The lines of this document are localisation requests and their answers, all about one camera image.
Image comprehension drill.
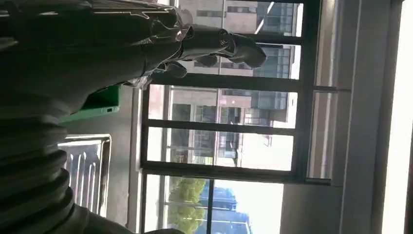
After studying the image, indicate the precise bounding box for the beige building outside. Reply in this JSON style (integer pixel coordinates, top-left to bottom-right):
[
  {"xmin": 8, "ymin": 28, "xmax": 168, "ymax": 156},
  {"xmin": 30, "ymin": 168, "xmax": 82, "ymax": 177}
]
[{"xmin": 148, "ymin": 0, "xmax": 304, "ymax": 170}]

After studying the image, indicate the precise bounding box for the white electronic weighing scale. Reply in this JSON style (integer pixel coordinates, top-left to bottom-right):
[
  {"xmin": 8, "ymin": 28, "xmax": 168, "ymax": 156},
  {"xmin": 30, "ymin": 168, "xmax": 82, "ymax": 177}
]
[{"xmin": 58, "ymin": 134, "xmax": 112, "ymax": 217}]

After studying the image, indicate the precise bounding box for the green tree outside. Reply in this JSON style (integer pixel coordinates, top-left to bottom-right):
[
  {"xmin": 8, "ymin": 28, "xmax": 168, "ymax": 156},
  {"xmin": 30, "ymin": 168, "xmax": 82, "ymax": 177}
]
[{"xmin": 167, "ymin": 176, "xmax": 208, "ymax": 234}]

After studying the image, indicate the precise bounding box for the green plastic crate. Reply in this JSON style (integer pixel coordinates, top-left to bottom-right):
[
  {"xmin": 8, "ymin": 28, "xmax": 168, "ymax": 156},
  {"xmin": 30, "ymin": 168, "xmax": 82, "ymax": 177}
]
[{"xmin": 59, "ymin": 84, "xmax": 121, "ymax": 124}]

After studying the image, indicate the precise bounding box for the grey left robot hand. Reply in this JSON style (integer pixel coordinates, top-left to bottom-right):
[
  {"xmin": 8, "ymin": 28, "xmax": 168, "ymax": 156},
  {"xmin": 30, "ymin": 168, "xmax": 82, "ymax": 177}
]
[{"xmin": 0, "ymin": 0, "xmax": 268, "ymax": 119}]

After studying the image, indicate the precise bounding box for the black window frame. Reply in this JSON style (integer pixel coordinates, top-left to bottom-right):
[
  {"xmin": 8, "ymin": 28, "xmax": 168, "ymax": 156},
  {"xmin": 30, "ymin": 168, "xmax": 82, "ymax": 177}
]
[{"xmin": 140, "ymin": 0, "xmax": 352, "ymax": 234}]

